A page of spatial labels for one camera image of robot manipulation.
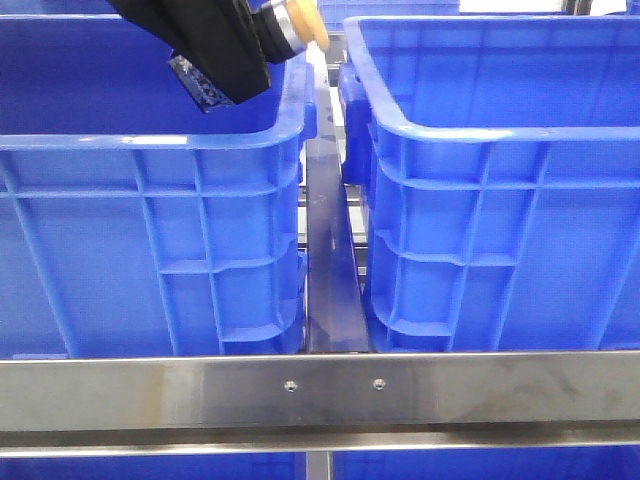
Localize blue crate lower left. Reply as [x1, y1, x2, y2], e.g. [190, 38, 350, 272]
[1, 453, 305, 479]

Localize large blue crate right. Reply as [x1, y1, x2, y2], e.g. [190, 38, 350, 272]
[340, 15, 639, 352]

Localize rail screw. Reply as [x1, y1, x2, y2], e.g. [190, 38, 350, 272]
[372, 378, 386, 391]
[284, 380, 298, 393]

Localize left rail screw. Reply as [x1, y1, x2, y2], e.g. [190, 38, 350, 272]
[284, 380, 298, 393]

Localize blue crate lower right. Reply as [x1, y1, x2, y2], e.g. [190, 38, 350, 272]
[333, 446, 639, 479]

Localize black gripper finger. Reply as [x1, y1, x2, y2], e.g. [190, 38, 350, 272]
[110, 0, 273, 113]

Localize right rail screw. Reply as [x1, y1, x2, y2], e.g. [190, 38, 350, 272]
[372, 378, 386, 391]

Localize large blue crate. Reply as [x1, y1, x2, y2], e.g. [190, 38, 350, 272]
[1, 15, 316, 360]
[340, 15, 639, 352]

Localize steel center divider rail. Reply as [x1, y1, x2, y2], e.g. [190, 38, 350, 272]
[306, 44, 370, 353]

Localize stainless steel front rail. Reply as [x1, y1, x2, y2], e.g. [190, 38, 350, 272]
[1, 351, 639, 458]

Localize large blue crate left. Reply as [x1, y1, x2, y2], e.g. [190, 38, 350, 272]
[1, 15, 316, 360]

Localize yellow push button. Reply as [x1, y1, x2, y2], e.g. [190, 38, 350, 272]
[249, 0, 331, 65]

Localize blue crate rear right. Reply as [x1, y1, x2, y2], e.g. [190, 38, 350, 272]
[317, 0, 460, 33]

